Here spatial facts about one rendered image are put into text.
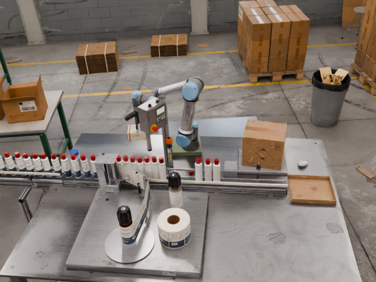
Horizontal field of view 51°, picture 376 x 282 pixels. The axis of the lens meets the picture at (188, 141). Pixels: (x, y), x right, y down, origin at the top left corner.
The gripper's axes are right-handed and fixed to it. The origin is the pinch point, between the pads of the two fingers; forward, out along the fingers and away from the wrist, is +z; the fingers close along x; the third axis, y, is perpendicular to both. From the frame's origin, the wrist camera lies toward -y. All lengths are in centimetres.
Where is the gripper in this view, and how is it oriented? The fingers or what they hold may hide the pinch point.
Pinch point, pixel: (137, 130)
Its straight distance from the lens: 326.1
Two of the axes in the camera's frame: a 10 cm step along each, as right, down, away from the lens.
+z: 0.3, 8.2, 5.8
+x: -0.5, -5.8, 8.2
